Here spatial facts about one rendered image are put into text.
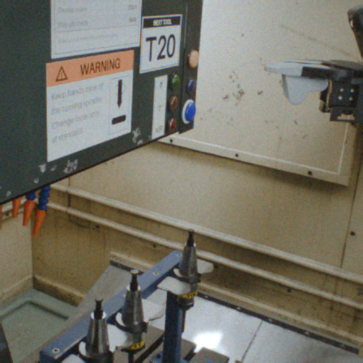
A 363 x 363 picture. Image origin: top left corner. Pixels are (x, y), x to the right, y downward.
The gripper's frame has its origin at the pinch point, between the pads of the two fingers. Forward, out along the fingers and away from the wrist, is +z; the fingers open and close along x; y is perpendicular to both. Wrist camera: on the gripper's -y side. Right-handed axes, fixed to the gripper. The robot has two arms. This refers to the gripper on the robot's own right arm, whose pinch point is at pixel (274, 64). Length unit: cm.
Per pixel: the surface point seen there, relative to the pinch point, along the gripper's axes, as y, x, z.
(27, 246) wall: 94, 113, 67
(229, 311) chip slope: 89, 69, -8
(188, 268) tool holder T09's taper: 50, 26, 9
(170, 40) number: -3.0, -5.1, 15.4
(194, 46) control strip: -1.6, 0.8, 11.9
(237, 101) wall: 22, 73, -4
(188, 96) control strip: 5.8, 0.3, 12.2
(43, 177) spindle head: 9.7, -26.6, 28.0
